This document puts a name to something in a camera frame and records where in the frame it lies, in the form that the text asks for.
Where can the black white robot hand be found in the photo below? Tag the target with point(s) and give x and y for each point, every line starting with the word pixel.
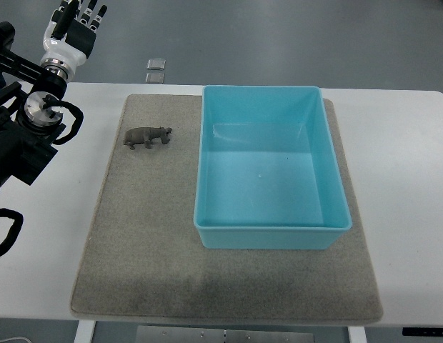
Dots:
pixel 71 34

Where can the brown toy hippo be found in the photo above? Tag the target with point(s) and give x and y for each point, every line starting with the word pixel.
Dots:
pixel 146 136

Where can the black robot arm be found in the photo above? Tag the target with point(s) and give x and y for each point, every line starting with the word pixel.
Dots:
pixel 34 118

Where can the blue plastic box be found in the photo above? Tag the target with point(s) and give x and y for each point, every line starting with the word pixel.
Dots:
pixel 268 175

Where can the upper floor socket plate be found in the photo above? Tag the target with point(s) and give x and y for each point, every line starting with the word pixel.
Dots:
pixel 156 64

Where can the floor socket plate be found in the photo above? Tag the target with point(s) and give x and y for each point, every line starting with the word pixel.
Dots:
pixel 156 64
pixel 155 78

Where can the lower floor socket plate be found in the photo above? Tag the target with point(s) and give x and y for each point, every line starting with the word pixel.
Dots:
pixel 155 78

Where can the grey felt mat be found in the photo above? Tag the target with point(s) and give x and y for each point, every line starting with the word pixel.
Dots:
pixel 143 258

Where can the metal table crossbar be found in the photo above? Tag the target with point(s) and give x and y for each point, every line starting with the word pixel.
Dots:
pixel 186 334

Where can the black table control panel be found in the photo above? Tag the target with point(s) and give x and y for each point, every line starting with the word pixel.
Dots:
pixel 422 331

